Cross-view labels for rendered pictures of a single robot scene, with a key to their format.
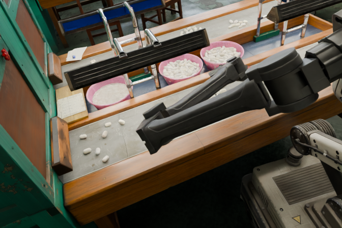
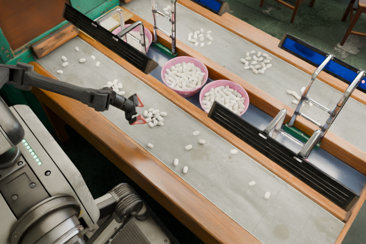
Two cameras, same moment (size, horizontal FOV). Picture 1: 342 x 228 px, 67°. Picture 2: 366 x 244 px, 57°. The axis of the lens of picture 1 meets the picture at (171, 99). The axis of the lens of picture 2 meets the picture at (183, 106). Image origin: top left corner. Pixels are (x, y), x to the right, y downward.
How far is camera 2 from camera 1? 1.40 m
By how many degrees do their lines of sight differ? 38
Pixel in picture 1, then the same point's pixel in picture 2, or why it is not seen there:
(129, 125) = (97, 71)
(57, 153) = (40, 43)
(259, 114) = (132, 153)
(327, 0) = (271, 152)
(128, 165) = not seen: hidden behind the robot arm
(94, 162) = (56, 67)
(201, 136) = (94, 120)
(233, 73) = (85, 97)
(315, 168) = (137, 233)
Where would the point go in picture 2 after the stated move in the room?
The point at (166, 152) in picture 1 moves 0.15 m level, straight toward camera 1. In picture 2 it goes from (71, 104) to (44, 119)
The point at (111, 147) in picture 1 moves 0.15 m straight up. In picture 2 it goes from (72, 71) to (65, 52)
